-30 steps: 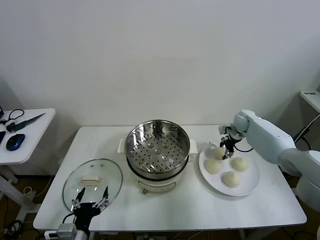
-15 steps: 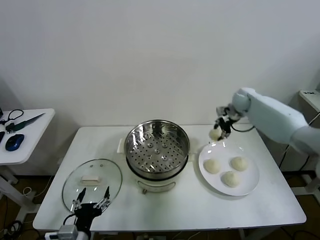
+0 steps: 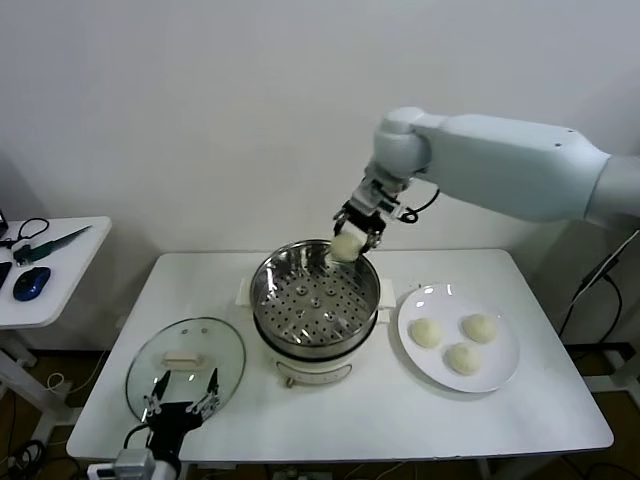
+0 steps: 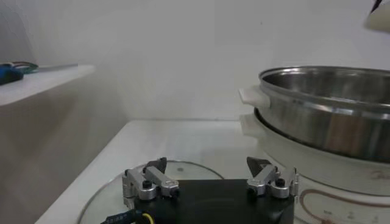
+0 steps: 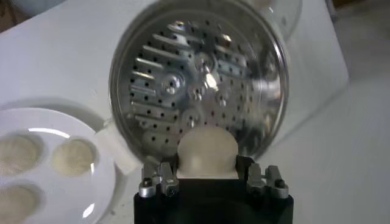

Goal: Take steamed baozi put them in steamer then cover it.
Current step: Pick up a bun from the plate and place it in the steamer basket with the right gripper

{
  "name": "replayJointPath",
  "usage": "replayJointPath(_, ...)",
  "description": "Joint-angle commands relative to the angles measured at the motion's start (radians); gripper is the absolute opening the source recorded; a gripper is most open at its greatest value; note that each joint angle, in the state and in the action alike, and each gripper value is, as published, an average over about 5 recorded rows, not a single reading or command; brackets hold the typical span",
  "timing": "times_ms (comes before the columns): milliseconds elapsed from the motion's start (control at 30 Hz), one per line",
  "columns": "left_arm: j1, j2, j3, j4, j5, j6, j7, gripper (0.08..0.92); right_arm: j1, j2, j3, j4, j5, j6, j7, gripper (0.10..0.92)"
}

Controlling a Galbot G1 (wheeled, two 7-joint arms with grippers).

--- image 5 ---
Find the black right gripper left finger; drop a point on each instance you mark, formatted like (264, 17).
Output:
(166, 182)

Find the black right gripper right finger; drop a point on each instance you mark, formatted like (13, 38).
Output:
(268, 182)

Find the white steamed baozi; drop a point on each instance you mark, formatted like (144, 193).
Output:
(18, 155)
(207, 152)
(15, 204)
(73, 157)

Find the round glass pot lid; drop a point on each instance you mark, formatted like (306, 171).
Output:
(289, 18)

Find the stainless steel steamer basket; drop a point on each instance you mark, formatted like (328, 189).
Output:
(198, 76)

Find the round white plate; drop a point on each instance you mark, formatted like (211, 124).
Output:
(45, 121)

